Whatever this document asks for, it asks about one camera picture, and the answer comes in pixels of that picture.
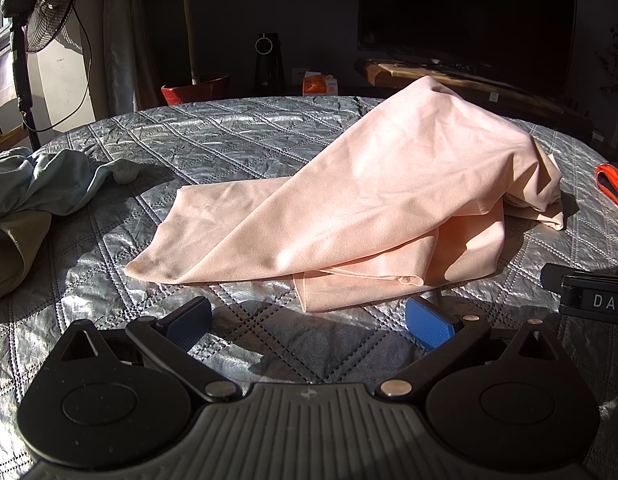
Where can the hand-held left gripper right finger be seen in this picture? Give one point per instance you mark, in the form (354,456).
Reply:
(429,324)

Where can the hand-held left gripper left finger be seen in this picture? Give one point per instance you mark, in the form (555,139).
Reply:
(191,317)

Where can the pink garment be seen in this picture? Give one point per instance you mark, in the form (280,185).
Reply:
(379,185)

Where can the orange and navy folded jacket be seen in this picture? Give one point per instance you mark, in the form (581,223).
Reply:
(611,185)

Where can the silver quilted blanket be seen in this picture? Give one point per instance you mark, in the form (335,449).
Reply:
(199,135)

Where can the beige garment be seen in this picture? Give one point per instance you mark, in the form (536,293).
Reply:
(14,250)

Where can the light blue garment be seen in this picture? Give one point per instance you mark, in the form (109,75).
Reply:
(54,180)

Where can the dark leafy potted plant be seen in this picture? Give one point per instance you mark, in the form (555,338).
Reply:
(616,65)

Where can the red plant pot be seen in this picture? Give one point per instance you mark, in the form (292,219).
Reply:
(194,92)

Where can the wooden tv bench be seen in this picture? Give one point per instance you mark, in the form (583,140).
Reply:
(389,71)

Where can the black tower device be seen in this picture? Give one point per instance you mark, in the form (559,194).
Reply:
(268,67)

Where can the orange tissue box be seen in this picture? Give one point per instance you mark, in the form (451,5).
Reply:
(319,86)

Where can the black television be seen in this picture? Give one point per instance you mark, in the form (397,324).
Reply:
(464,15)

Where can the grey curtain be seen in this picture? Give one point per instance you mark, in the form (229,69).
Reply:
(126,35)

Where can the tall green potted tree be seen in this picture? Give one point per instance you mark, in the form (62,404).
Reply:
(190,25)

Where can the black standing fan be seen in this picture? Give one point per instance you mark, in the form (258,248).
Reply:
(51,5)

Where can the white wall socket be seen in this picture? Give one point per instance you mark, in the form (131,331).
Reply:
(300,75)

